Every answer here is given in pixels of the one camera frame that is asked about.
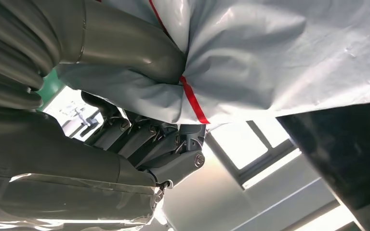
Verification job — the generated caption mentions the green conveyor belt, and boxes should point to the green conveyor belt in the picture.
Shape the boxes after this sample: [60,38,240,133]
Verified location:
[36,68,66,112]

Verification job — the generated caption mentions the black scanner column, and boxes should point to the black scanner column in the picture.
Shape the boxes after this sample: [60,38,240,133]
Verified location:
[276,100,370,231]

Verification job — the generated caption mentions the window frame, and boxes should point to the window frame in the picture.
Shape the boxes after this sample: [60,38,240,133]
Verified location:
[204,119,303,191]

